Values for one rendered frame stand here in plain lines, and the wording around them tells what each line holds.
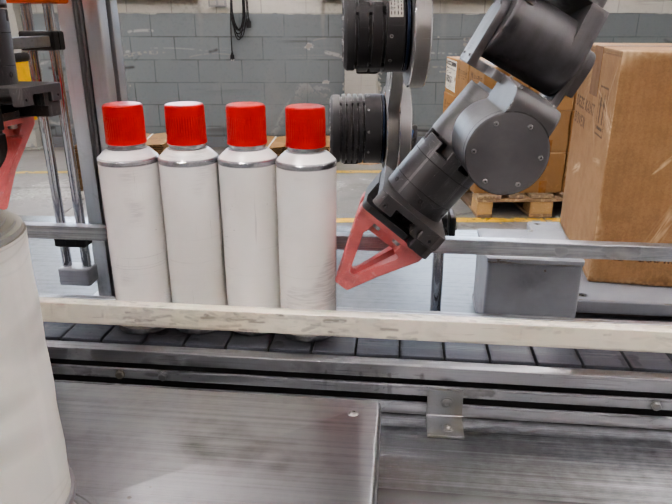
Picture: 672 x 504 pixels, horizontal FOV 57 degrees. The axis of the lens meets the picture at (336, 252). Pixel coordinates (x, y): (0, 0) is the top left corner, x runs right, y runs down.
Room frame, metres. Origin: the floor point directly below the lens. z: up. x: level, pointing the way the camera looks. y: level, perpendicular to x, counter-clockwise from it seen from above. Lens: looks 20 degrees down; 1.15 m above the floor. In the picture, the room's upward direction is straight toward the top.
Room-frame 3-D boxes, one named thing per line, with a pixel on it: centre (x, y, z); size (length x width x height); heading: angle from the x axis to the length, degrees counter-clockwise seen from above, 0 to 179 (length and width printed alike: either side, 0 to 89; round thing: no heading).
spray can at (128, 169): (0.53, 0.18, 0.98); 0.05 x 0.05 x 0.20
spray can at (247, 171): (0.53, 0.08, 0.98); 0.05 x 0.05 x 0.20
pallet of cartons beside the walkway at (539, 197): (4.30, -1.25, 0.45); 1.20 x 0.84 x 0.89; 2
